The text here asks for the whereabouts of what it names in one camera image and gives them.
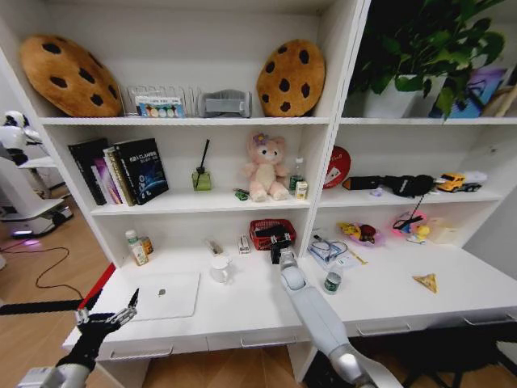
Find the black item in basket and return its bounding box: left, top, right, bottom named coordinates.
left=254, top=227, right=284, bottom=243

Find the red mesh basket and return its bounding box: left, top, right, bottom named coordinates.
left=248, top=218, right=298, bottom=252

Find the red strip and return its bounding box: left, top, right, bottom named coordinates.
left=82, top=261, right=117, bottom=310

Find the white laptop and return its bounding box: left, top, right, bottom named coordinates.
left=129, top=271, right=202, bottom=323

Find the black flat bar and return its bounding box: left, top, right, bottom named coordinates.
left=0, top=299, right=85, bottom=318

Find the white mug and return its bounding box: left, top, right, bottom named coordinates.
left=209, top=255, right=235, bottom=285

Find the green label bottle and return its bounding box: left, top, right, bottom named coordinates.
left=288, top=157, right=306, bottom=196

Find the clear water bottle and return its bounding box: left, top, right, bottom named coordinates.
left=323, top=262, right=345, bottom=296

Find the yellow toy banana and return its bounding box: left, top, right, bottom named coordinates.
left=338, top=221, right=363, bottom=238

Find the white shelf desk unit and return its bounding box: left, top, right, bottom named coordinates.
left=0, top=0, right=517, bottom=385

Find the pink plush toy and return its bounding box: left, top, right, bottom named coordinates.
left=242, top=132, right=292, bottom=203

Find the white green lid bottle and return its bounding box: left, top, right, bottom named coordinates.
left=124, top=230, right=141, bottom=254

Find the yellow ruler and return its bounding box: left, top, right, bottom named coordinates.
left=347, top=246, right=369, bottom=266

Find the red round plate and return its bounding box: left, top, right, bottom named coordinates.
left=322, top=145, right=352, bottom=190

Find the pink fruit bowl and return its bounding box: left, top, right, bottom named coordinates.
left=338, top=221, right=387, bottom=248

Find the black long flashlight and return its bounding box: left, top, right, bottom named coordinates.
left=342, top=175, right=389, bottom=192

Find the green reed diffuser bottle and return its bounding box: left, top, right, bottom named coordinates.
left=191, top=138, right=213, bottom=192

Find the pink round tray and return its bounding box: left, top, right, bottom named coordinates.
left=391, top=209, right=430, bottom=240

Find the black hair dryer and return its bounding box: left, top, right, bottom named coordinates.
left=383, top=174, right=439, bottom=200

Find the purple cover book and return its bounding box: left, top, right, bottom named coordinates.
left=90, top=157, right=123, bottom=205

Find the yellow rubber duck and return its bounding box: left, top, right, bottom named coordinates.
left=406, top=225, right=432, bottom=245

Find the pale spine book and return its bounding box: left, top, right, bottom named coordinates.
left=102, top=145, right=137, bottom=208

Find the black book blue print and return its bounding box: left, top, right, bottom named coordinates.
left=113, top=137, right=170, bottom=206

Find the grey fabric pouch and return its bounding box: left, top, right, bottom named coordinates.
left=199, top=90, right=254, bottom=120

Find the black hardcover book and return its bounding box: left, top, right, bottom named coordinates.
left=67, top=137, right=111, bottom=207

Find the yellow triangular snack pack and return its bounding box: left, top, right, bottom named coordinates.
left=412, top=272, right=439, bottom=295

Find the white humanoid robot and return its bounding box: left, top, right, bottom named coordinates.
left=0, top=110, right=74, bottom=240

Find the small brown cookie cushion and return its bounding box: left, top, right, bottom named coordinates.
left=255, top=38, right=326, bottom=119

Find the white plant pot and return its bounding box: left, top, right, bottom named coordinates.
left=362, top=74, right=446, bottom=120

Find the colourful card box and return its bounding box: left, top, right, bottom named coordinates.
left=134, top=95, right=187, bottom=119

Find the yellow toy truck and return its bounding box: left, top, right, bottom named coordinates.
left=436, top=172, right=488, bottom=193

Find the black office chair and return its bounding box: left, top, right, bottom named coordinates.
left=397, top=329, right=517, bottom=388

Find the large brown cookie cushion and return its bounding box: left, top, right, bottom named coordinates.
left=19, top=34, right=124, bottom=119

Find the purple blue picture box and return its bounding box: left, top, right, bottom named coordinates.
left=447, top=65, right=509, bottom=120

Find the green leafy plant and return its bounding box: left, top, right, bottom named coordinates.
left=350, top=0, right=506, bottom=120

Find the beige wooden item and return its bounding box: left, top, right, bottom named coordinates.
left=481, top=86, right=517, bottom=119

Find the silver drawer handle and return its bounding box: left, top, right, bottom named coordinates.
left=240, top=335, right=303, bottom=349
left=463, top=312, right=517, bottom=327
left=356, top=322, right=412, bottom=337
left=109, top=347, right=174, bottom=361

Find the clear bag with cable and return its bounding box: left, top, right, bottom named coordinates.
left=307, top=235, right=359, bottom=272

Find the black floor cable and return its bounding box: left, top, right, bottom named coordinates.
left=33, top=241, right=85, bottom=302

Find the black hair dryer cable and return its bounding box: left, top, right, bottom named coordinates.
left=397, top=192, right=426, bottom=232

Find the clear wire file rack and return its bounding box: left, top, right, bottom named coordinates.
left=124, top=83, right=204, bottom=119

